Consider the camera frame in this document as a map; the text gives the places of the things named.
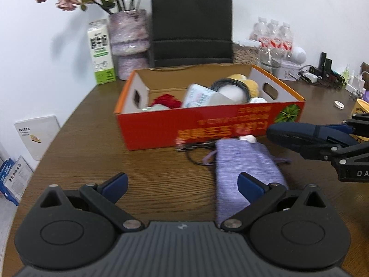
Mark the small white round container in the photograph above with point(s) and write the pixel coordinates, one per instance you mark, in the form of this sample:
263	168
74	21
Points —
257	100

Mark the translucent white plastic jar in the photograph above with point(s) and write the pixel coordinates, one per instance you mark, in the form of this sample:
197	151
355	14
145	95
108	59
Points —
201	96

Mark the white round speaker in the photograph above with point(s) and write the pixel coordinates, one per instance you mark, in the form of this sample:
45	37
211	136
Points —
298	54

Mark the red fabric flower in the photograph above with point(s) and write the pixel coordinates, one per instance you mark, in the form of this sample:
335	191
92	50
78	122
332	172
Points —
167	101

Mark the black paper bag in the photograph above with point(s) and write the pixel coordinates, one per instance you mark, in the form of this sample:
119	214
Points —
191	20

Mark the purple marbled vase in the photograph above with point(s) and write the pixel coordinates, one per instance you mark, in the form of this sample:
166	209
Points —
129	34

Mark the pale tin box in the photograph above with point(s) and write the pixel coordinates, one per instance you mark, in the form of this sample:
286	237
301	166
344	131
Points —
288	70

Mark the clear pellet storage container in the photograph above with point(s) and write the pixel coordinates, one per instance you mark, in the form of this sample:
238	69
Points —
245	54

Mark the white flat carton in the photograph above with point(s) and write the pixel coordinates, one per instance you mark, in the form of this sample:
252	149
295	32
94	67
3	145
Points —
37	137

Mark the empty glass jar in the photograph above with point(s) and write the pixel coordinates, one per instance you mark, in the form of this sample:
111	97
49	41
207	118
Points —
269	60

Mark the white bottle cap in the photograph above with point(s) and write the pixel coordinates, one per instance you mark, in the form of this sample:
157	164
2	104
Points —
337	105

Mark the green white milk carton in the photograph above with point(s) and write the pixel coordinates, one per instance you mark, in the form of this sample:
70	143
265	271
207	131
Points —
101	54

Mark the small white plastic device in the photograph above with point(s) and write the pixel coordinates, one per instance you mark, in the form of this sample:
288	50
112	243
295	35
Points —
248	139

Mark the black upright device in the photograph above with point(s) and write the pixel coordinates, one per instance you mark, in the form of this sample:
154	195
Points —
325	62

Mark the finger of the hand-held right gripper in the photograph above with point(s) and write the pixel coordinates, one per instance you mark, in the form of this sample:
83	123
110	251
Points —
340	134
346	153

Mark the yellow paper cup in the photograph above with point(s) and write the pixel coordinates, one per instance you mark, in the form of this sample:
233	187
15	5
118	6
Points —
361	108

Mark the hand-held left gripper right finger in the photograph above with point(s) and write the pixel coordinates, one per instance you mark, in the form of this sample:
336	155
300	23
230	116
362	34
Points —
250	189

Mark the lavender fabric pouch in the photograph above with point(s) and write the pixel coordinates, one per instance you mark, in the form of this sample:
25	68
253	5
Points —
245	164

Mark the small green bottle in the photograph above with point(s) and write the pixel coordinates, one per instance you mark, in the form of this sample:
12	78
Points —
347	73

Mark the brown paper bag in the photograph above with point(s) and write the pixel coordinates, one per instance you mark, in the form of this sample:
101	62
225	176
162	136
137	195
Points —
365	73

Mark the orange cardboard box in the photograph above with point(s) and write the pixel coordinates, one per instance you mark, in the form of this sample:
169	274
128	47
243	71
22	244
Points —
201	121

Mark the yellow plush toy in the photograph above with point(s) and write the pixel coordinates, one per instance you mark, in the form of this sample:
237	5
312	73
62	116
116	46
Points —
252	86

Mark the white charger plug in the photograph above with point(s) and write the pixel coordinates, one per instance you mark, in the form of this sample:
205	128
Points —
351	88

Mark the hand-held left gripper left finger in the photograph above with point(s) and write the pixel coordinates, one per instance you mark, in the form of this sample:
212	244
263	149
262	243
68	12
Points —
115	186

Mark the blue white carton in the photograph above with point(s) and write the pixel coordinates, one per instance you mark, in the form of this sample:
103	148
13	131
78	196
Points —
4	173

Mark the wooden desktop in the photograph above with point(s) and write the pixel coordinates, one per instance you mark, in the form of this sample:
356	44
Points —
161	179

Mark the dark zipper case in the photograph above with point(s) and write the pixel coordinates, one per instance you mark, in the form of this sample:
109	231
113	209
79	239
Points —
291	134

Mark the blue white booklets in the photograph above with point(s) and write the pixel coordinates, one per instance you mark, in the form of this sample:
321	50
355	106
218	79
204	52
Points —
20	179

